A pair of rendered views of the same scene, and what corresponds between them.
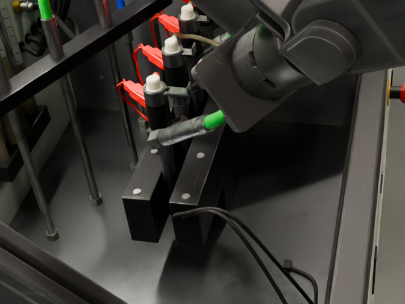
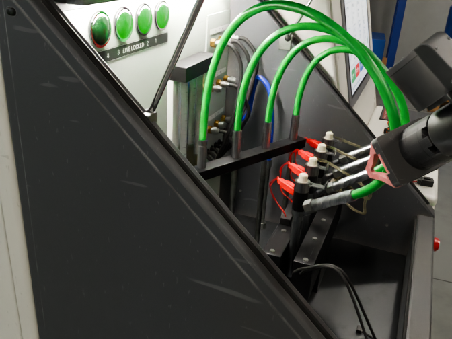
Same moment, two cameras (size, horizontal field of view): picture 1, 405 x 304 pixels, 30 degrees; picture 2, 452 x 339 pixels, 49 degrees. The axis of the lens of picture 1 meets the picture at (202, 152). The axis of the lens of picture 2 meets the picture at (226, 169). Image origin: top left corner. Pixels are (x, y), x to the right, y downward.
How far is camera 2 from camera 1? 21 cm
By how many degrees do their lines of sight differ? 15
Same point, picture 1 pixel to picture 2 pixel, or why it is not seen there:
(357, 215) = (421, 296)
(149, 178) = (280, 244)
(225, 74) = (394, 146)
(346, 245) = (415, 313)
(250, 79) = (416, 148)
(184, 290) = not seen: hidden behind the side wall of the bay
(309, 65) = not seen: outside the picture
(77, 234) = not seen: hidden behind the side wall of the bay
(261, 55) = (436, 127)
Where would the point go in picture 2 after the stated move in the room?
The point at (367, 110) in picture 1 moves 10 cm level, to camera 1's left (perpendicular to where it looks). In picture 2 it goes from (423, 238) to (377, 234)
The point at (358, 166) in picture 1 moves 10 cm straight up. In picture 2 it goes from (419, 268) to (431, 224)
